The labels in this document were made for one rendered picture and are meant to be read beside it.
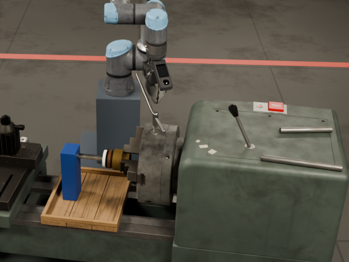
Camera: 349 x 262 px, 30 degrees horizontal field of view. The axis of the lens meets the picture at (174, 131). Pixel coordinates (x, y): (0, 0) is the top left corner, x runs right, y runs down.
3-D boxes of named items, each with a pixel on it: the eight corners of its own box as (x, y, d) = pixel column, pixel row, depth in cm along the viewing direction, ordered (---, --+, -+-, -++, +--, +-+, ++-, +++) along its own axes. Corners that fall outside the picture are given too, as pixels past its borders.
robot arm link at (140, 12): (134, -3, 236) (135, 10, 227) (165, -3, 237) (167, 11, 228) (134, 16, 240) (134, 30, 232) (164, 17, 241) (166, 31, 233)
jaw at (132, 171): (150, 160, 251) (145, 173, 240) (149, 172, 253) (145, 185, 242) (121, 157, 252) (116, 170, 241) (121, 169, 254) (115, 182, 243)
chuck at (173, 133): (177, 170, 276) (180, 109, 257) (168, 222, 251) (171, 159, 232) (170, 169, 277) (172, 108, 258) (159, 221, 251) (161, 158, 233)
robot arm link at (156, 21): (167, 7, 227) (169, 17, 220) (166, 35, 233) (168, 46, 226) (145, 6, 226) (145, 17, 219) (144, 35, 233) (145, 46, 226)
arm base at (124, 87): (103, 81, 309) (103, 62, 304) (135, 82, 310) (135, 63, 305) (101, 96, 296) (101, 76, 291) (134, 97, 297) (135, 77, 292)
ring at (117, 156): (132, 144, 257) (109, 142, 258) (128, 157, 249) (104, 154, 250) (132, 164, 262) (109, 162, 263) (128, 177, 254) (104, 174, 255)
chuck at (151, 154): (170, 169, 277) (172, 108, 258) (159, 221, 251) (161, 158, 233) (148, 167, 277) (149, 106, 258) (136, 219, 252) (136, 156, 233)
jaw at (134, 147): (152, 156, 258) (155, 126, 260) (151, 154, 253) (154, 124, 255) (124, 153, 259) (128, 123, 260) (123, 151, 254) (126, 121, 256)
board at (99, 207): (132, 179, 282) (133, 171, 280) (117, 232, 251) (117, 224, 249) (65, 172, 284) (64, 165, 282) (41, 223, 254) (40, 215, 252)
